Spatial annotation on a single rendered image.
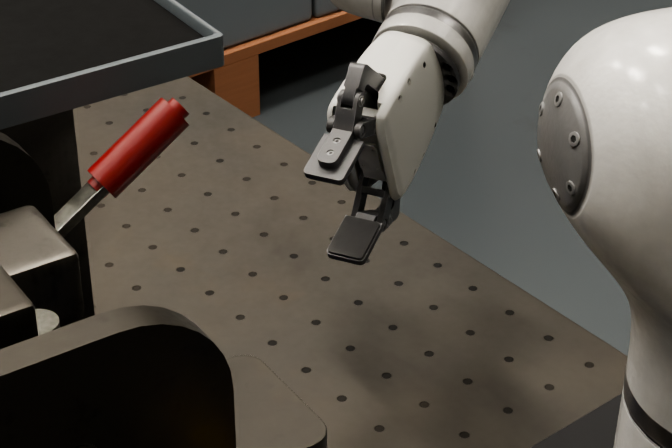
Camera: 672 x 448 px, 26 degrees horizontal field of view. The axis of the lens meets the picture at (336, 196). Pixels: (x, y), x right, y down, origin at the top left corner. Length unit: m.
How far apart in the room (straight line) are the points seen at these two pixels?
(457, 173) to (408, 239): 1.50
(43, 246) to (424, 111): 0.56
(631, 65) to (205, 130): 1.05
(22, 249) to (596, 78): 0.26
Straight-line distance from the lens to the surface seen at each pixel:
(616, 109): 0.65
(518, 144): 3.07
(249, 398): 0.66
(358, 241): 1.11
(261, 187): 1.55
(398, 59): 1.11
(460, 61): 1.16
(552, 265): 2.70
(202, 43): 0.78
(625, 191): 0.65
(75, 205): 0.74
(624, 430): 0.83
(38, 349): 0.52
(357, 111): 1.06
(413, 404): 1.25
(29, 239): 0.63
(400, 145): 1.11
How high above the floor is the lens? 1.50
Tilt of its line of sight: 31 degrees down
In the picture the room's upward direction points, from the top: straight up
